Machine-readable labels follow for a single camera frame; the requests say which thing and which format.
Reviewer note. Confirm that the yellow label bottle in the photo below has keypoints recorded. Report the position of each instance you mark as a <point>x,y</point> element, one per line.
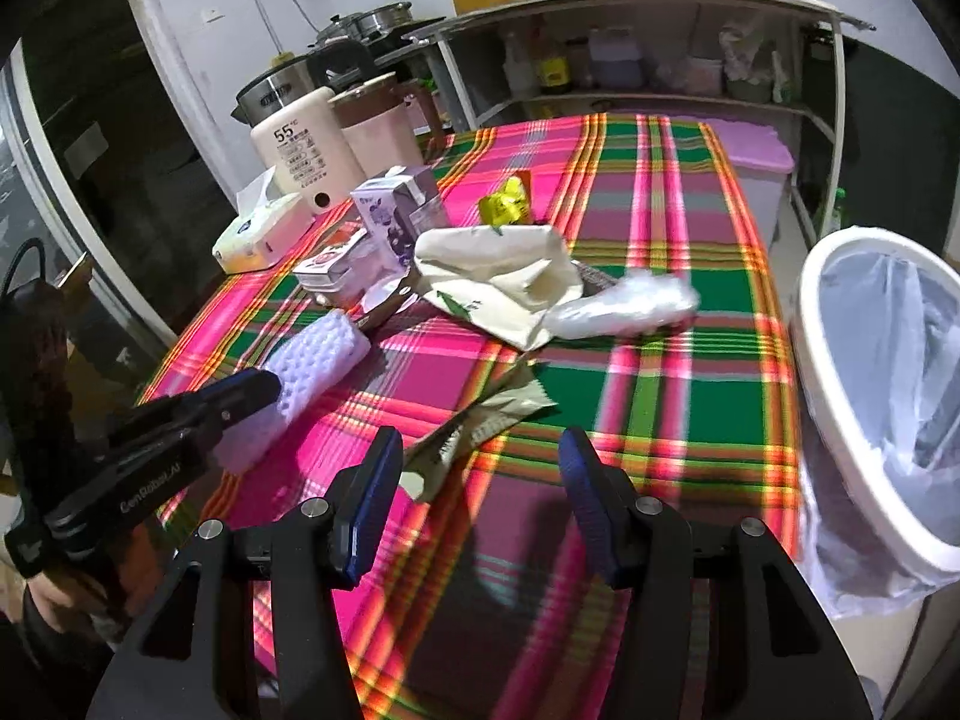
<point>553,71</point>

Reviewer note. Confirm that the purple milk carton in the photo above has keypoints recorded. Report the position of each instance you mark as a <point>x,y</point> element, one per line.
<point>390,225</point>

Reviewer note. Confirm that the cream paper bag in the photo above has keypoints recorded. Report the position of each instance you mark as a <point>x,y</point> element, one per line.
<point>510,262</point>

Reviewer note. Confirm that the steel electric kettle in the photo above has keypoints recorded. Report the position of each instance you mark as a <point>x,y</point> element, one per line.
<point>270,90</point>

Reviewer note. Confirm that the brown and white pitcher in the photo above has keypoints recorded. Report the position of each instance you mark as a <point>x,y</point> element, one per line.
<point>375,135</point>

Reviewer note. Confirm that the white shelf counter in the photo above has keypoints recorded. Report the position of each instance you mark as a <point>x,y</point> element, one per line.
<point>637,0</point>

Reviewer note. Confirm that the white trash bin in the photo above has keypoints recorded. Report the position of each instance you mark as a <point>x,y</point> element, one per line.
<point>825,390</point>

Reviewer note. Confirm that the white purple foam sponge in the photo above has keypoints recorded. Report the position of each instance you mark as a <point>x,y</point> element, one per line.
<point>315,360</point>

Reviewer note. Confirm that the strawberry milk carton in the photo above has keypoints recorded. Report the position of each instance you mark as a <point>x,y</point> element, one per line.
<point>330,262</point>

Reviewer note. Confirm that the purple plastic container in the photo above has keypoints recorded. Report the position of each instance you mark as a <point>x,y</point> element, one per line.
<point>616,60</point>

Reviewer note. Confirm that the person's left hand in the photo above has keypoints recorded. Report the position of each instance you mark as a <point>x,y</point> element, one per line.
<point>60,604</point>

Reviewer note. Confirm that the green wrapper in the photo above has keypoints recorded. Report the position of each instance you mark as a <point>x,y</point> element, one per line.
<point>480,427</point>

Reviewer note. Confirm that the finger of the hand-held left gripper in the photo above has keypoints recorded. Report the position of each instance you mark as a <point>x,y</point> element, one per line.
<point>225,405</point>

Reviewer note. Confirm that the cream electric kettle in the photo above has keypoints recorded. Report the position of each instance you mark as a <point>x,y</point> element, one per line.
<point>300,150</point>

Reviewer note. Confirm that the yellow snack packet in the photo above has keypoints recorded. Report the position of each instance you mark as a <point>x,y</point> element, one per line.
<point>502,206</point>

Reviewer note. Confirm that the purple lidded storage box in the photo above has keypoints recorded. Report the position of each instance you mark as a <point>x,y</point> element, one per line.
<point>750,157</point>

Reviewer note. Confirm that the tissue pack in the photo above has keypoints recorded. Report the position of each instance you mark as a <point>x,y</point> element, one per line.
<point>255,236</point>

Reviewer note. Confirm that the clear plastic bag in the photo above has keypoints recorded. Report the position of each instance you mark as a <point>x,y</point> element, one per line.
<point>622,304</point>

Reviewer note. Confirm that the brown wrapper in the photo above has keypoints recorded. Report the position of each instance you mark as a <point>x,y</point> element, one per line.
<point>390,304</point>

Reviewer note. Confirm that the bundle of plastic bags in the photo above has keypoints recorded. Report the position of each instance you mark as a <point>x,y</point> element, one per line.
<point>746,60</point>

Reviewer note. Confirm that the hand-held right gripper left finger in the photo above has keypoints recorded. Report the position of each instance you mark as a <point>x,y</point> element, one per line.
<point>367,510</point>

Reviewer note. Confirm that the steel pot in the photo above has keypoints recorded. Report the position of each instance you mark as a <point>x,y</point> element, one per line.
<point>337,30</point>
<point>386,19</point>

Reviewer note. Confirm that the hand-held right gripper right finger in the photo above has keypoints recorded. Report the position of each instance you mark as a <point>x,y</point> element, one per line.
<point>592,517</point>

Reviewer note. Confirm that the plaid tablecloth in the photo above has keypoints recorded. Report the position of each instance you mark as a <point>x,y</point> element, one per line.
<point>660,390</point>

